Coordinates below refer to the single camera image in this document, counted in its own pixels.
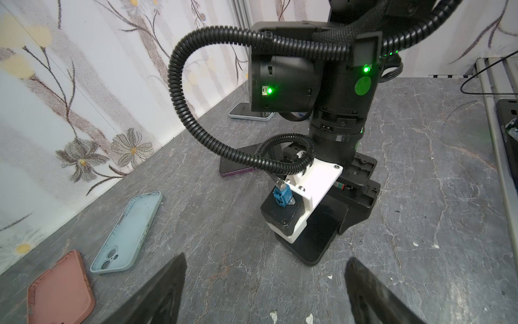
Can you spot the light blue case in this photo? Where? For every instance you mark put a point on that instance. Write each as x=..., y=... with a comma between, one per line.
x=122, y=247
x=243, y=111

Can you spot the black phone case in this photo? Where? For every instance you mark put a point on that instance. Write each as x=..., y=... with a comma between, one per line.
x=321, y=229

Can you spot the pink phone case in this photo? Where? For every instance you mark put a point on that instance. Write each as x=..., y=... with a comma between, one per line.
x=62, y=294

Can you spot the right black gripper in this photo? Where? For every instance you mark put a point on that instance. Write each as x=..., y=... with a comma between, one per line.
x=354, y=187

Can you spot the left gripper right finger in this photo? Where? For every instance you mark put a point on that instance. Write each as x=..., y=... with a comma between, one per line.
x=371, y=301

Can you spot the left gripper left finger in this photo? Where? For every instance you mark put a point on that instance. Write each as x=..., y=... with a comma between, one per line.
x=159, y=300

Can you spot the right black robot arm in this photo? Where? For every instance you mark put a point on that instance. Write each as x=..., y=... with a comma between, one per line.
x=326, y=73

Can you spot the black phone purple edge far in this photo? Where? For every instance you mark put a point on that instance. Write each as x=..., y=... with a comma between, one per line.
x=230, y=168

